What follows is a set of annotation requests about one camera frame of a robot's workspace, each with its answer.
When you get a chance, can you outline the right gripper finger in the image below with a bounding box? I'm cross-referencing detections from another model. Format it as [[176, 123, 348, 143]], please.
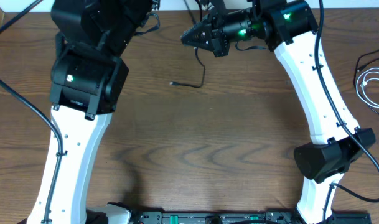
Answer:
[[180, 30, 214, 51], [182, 22, 208, 36]]

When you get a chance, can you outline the black USB cable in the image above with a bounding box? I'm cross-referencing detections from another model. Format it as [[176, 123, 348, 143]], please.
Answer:
[[169, 0, 207, 89]]

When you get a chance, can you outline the white USB cable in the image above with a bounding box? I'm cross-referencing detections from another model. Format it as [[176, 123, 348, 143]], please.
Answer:
[[355, 67, 379, 110]]

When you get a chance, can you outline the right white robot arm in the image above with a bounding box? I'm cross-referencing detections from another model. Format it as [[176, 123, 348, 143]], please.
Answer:
[[181, 1, 375, 223]]

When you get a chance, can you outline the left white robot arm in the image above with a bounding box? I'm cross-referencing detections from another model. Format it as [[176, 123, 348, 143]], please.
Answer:
[[26, 0, 160, 223]]

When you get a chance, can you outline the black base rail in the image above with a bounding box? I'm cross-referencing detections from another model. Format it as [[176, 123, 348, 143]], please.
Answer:
[[83, 201, 372, 224]]

